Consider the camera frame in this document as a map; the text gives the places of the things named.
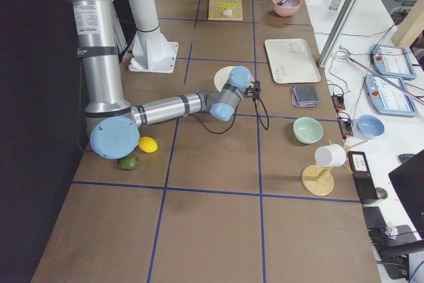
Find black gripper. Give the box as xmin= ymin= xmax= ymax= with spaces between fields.
xmin=244 ymin=81 xmax=261 ymax=102

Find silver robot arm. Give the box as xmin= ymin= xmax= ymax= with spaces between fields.
xmin=68 ymin=0 xmax=253 ymax=159

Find white bear tray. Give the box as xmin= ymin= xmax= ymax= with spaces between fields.
xmin=264 ymin=38 xmax=321 ymax=84

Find round white plate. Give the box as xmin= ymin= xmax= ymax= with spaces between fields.
xmin=214 ymin=66 xmax=254 ymax=91

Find folded grey purple cloths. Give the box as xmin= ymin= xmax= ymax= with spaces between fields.
xmin=291 ymin=85 xmax=319 ymax=107

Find green bowl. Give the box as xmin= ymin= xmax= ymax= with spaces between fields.
xmin=293 ymin=117 xmax=324 ymax=144

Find wooden cutting board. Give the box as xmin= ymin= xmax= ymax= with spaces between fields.
xmin=208 ymin=0 xmax=243 ymax=21

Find pink bowl with ice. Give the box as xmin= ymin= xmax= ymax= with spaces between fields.
xmin=272 ymin=0 xmax=302 ymax=17

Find white mug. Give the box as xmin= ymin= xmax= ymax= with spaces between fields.
xmin=314 ymin=144 xmax=346 ymax=167

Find wooden mug stand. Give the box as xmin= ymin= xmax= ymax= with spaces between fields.
xmin=301 ymin=140 xmax=367 ymax=196

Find yellow lemon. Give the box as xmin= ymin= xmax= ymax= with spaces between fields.
xmin=138 ymin=136 xmax=158 ymax=153

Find blue bowl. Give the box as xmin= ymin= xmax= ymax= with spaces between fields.
xmin=356 ymin=115 xmax=385 ymax=139

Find black box device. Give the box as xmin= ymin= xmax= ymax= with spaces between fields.
xmin=347 ymin=151 xmax=378 ymax=204

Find teach pendant near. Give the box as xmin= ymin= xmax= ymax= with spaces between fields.
xmin=365 ymin=74 xmax=419 ymax=117

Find teach pendant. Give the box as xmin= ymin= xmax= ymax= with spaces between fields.
xmin=371 ymin=44 xmax=417 ymax=80
xmin=365 ymin=74 xmax=419 ymax=117

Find green lime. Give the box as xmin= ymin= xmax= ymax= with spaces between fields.
xmin=117 ymin=154 xmax=140 ymax=170

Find teach pendant far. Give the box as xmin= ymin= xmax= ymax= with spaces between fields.
xmin=371 ymin=44 xmax=417 ymax=80

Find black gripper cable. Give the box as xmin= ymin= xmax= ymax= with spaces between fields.
xmin=191 ymin=99 xmax=270 ymax=134

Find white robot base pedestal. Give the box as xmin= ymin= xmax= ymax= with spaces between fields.
xmin=129 ymin=0 xmax=178 ymax=74

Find aluminium frame post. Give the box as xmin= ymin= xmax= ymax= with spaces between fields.
xmin=317 ymin=0 xmax=358 ymax=68

